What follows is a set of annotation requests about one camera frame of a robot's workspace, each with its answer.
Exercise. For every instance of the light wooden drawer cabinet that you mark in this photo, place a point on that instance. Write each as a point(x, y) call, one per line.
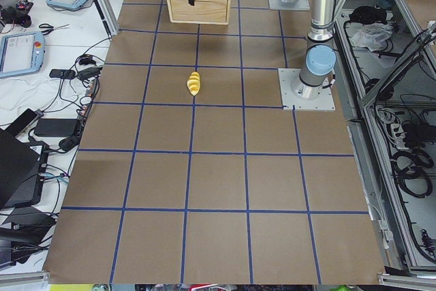
point(213, 12)

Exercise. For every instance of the yellow toy bread loaf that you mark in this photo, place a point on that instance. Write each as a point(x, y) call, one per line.
point(194, 83)

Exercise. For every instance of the blue teach pendant near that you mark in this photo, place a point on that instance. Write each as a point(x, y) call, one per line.
point(22, 53)

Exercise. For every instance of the white crumpled cloth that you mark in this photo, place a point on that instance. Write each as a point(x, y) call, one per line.
point(373, 36)

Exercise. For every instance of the black power adapter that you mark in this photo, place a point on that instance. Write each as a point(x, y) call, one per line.
point(55, 127)

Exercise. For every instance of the black laptop computer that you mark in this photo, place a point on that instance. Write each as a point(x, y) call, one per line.
point(22, 167)

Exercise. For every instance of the black handled scissors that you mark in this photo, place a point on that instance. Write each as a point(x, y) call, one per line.
point(46, 28)

